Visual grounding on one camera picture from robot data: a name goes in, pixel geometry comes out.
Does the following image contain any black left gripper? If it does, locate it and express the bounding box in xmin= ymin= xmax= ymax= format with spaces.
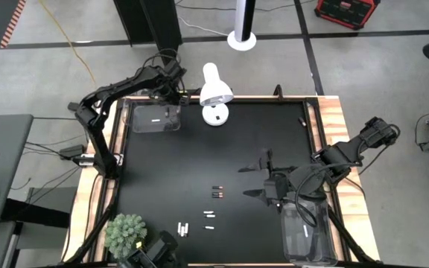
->
xmin=158 ymin=59 xmax=190 ymax=108

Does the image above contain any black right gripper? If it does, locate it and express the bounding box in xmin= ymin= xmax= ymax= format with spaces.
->
xmin=238 ymin=148 xmax=294 ymax=209

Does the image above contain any clear plastic bin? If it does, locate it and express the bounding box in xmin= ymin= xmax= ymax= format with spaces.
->
xmin=130 ymin=103 xmax=182 ymax=134
xmin=280 ymin=197 xmax=338 ymax=266

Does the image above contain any white desk lamp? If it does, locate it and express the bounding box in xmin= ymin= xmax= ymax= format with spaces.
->
xmin=198 ymin=62 xmax=235 ymax=127

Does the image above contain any white pole with round base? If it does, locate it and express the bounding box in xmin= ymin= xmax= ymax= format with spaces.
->
xmin=226 ymin=0 xmax=258 ymax=52

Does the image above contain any black partition panel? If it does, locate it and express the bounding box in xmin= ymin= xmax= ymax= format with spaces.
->
xmin=112 ymin=0 xmax=184 ymax=57

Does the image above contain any green spiky plant ball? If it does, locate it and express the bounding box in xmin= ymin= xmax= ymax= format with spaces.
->
xmin=104 ymin=213 xmax=148 ymax=261

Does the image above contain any grey desk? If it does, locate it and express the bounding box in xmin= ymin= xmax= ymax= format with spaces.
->
xmin=0 ymin=113 xmax=35 ymax=229

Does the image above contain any red and black toolbox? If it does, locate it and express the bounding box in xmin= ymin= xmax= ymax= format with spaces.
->
xmin=314 ymin=0 xmax=381 ymax=31

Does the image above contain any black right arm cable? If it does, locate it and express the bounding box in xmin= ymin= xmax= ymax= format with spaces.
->
xmin=292 ymin=167 xmax=320 ymax=229

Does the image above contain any black aluminium table frame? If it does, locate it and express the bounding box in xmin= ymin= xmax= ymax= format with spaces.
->
xmin=63 ymin=95 xmax=379 ymax=268

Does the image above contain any yellow floor cable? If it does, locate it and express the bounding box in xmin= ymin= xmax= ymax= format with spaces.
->
xmin=37 ymin=0 xmax=98 ymax=89

